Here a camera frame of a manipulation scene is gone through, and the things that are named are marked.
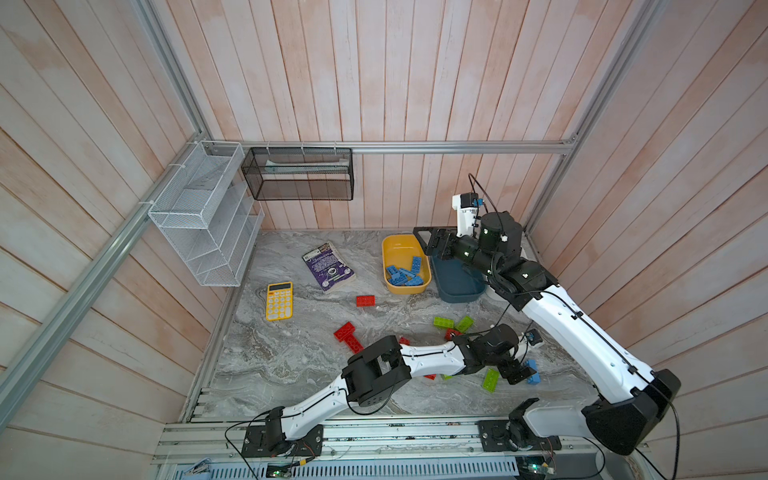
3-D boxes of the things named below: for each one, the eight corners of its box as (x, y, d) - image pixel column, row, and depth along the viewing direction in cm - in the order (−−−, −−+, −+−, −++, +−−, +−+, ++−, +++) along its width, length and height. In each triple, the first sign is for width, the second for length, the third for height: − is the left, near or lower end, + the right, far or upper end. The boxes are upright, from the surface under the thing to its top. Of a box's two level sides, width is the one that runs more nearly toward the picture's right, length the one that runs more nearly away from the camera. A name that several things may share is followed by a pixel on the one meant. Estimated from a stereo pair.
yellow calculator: (266, 322, 97) (264, 319, 95) (268, 287, 106) (266, 284, 104) (292, 317, 98) (291, 314, 96) (292, 283, 107) (291, 280, 105)
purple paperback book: (326, 294, 104) (325, 289, 101) (304, 259, 114) (302, 254, 111) (356, 279, 108) (355, 273, 105) (332, 246, 118) (331, 241, 115)
